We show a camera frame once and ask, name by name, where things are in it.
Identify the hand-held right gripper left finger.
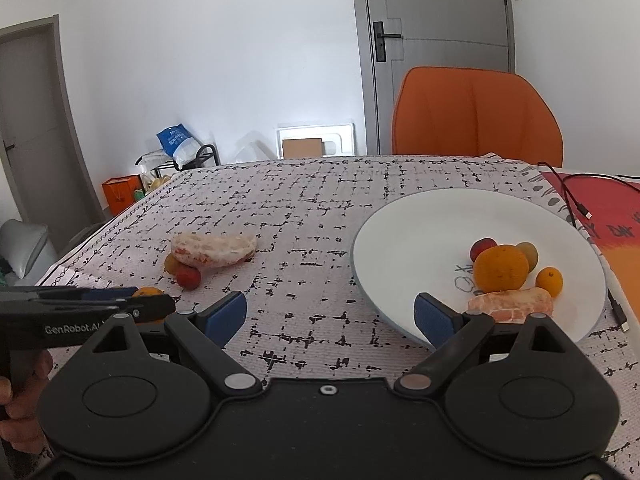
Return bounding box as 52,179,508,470
82,291,263,402

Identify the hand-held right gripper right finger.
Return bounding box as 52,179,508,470
394,294,583,397

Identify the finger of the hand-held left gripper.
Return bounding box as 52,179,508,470
0,286,139,307
75,295,177,324

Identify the white ceramic bowl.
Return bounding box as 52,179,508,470
351,188,608,352

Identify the small peeled pomelo piece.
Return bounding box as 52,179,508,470
467,287,555,325

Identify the large orange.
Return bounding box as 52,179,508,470
473,244,530,294

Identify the dark red apple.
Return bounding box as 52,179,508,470
470,238,499,262

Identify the pale yellow round fruit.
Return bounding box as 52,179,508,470
515,242,539,270

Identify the person's left hand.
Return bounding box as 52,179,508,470
0,349,55,457

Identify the small red fruit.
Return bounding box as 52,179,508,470
175,266,202,291

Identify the large peeled pomelo piece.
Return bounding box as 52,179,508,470
170,232,258,268

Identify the orange box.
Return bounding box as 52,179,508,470
102,175,143,216

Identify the patterned grey tablecloth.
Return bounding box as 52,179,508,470
35,154,640,476

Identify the black metal rack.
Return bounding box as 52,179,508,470
136,144,221,181

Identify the blue and white bag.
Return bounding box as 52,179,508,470
156,123,200,171

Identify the grey side door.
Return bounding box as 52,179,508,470
0,15,107,241

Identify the brown cardboard sheet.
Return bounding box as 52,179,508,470
282,138,323,159

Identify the red and orange mat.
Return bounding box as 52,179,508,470
539,170,640,321

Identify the white framed board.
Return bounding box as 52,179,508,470
275,122,356,160

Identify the orange chair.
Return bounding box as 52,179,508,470
391,66,564,167

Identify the black cable with plug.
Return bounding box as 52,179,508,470
606,287,632,333

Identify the black door handle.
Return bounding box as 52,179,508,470
373,21,403,63

